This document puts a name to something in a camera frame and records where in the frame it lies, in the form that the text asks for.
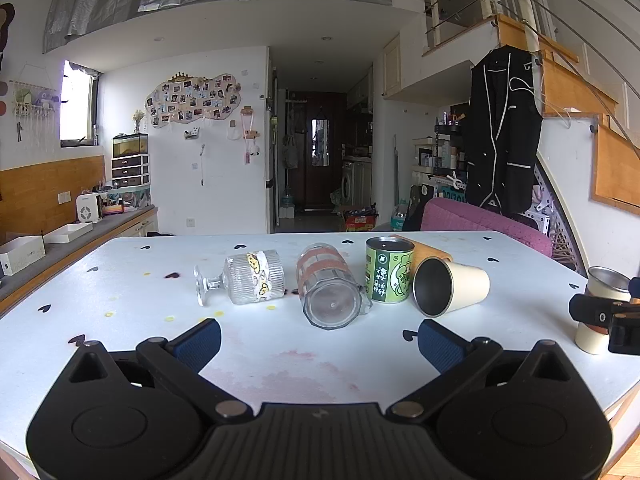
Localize cream steel cup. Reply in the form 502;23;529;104
412;256;491;318

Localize glass fish tank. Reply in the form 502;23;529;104
112;133;150;157

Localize pink hanging wall ornament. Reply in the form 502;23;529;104
239;105;262;166

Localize black jacket with white trim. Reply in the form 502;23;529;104
462;45;544;214

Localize cloud-shaped photo board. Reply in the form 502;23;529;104
144;73;244;131

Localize white cardboard box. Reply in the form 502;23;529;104
0;234;46;277

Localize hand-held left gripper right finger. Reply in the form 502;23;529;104
386;318;576;418

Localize red cardboard box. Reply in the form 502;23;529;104
343;210;377;232

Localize cream cup with brown band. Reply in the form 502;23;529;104
574;266;634;356

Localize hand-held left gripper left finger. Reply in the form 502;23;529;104
65;318;254;418

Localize ribbed glass goblet with sticker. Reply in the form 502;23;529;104
193;249;286;307

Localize white drawer unit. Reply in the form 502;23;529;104
110;154;150;189

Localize small white appliance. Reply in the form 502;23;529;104
75;192;104;224

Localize macrame wall hanging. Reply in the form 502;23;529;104
9;63;62;155

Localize wooden board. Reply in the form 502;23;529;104
390;234;454;264

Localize purple chair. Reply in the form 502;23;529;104
421;197;554;259

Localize black storage rack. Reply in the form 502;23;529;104
433;110;470;186

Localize glass mug with brown bands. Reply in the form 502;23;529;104
295;243;374;332

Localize dark wooden door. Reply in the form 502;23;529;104
304;92;347;211

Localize grey kitchen counter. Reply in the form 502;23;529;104
0;204;160;306

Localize washing machine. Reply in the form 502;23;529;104
341;160;367;207

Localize green printed can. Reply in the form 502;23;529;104
363;236;416;305

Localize white flat tray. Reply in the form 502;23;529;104
43;222;95;245

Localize metal stair railing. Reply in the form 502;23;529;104
422;0;640;156

